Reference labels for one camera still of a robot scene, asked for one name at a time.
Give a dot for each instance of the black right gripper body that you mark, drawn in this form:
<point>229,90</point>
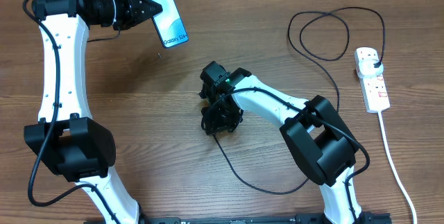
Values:
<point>224,118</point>

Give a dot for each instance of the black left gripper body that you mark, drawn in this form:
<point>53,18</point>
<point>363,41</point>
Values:
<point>127,14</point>

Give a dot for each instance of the blue Samsung Galaxy smartphone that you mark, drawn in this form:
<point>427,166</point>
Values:
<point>169,25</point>

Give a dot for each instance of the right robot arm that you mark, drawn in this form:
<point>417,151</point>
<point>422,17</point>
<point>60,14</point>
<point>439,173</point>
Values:
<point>319,141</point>

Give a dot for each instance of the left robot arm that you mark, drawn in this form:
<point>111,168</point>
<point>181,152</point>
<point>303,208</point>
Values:
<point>65,138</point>

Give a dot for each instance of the white charger plug adapter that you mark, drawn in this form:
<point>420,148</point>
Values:
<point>369,68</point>

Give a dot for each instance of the white power strip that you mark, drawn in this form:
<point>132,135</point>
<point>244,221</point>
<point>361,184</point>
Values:
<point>373,89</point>

